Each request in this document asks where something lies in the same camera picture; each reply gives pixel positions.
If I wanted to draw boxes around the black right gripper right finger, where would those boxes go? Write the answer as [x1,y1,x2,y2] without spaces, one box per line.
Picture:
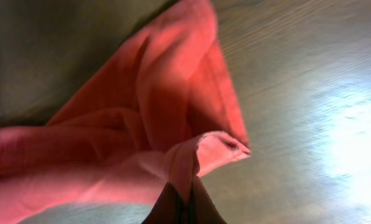
[189,177,227,224]

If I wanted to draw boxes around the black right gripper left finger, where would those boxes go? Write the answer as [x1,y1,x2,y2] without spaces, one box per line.
[142,183,187,224]

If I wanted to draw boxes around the red printed t-shirt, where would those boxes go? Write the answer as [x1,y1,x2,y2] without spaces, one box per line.
[0,0,250,223]

